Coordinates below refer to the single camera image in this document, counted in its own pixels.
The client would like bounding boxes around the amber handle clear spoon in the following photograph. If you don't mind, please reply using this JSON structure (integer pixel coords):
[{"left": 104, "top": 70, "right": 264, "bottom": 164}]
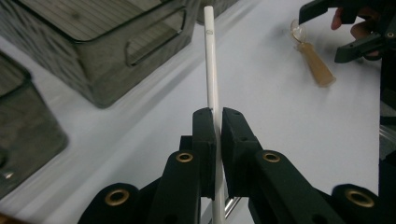
[{"left": 290, "top": 19, "right": 337, "bottom": 89}]

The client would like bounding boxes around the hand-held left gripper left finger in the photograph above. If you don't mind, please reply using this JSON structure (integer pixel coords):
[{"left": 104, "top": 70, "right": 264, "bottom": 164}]
[{"left": 148, "top": 106, "right": 218, "bottom": 224}]

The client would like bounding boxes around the white chopstick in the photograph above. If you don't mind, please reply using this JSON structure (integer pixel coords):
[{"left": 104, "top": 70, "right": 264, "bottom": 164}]
[{"left": 203, "top": 5, "right": 227, "bottom": 224}]

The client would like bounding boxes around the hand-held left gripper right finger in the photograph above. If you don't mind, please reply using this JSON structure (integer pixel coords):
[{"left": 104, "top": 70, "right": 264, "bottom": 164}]
[{"left": 221, "top": 107, "right": 344, "bottom": 224}]

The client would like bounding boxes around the grey transparent plastic bin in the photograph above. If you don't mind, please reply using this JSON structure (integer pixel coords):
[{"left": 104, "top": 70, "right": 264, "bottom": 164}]
[
  {"left": 0, "top": 0, "right": 201, "bottom": 109},
  {"left": 0, "top": 50, "right": 70, "bottom": 200},
  {"left": 195, "top": 0, "right": 241, "bottom": 26}
]

